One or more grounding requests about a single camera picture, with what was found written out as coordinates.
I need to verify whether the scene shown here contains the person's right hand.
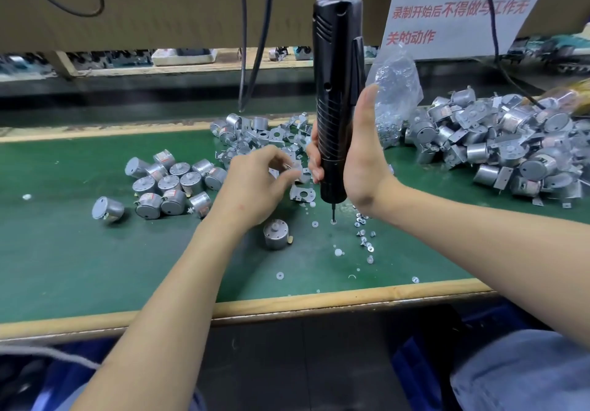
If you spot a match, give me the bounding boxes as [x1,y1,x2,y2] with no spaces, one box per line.
[304,83,402,218]

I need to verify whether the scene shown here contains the person's left hand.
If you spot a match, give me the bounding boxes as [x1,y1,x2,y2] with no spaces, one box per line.
[207,145,304,232]

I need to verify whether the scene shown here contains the silver round motor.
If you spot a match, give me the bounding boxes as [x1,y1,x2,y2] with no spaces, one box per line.
[262,219,293,251]

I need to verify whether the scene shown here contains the pile of metal brackets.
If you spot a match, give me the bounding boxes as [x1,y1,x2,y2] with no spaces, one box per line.
[210,111,319,206]

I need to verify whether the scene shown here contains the pile of silver motors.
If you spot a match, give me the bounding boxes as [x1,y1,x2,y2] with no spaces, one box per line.
[90,148,227,225]

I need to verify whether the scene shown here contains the black electric screwdriver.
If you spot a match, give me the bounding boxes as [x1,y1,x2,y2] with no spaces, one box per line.
[312,0,365,223]

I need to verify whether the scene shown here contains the pile of assembled motors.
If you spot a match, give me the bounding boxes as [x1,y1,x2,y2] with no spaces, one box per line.
[404,86,590,206]

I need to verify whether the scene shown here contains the person's left forearm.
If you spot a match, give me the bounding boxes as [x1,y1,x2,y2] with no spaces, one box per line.
[72,212,243,411]

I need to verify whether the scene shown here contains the person's right forearm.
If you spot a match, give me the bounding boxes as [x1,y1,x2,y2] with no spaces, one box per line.
[378,177,590,347]

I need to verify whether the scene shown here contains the scatter of small silver screws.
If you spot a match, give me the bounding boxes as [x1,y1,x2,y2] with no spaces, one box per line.
[277,207,420,286]

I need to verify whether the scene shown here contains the small clear plastic bag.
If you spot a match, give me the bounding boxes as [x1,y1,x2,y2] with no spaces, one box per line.
[367,45,425,149]

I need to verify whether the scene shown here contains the white paper sign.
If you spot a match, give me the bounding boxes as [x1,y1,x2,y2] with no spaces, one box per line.
[380,0,559,61]

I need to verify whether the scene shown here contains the dark blue crate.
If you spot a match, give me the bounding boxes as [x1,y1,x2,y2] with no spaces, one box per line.
[391,303,536,411]

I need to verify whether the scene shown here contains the brown back panel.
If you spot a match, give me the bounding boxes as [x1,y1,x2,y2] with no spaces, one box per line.
[0,0,590,54]

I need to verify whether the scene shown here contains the orange packet in plastic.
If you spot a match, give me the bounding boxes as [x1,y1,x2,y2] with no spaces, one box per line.
[553,81,590,117]

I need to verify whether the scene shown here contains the green bench mat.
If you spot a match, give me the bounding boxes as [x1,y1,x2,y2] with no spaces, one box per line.
[0,115,590,324]

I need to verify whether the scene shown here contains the blue plastic bin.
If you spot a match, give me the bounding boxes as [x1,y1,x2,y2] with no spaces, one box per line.
[0,337,121,411]

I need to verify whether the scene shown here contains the grey blue trousers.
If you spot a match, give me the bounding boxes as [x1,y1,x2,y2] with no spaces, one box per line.
[450,329,590,411]

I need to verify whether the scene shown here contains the black hanging cable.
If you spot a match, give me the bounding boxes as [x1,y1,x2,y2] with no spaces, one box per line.
[235,0,248,115]
[242,0,276,115]

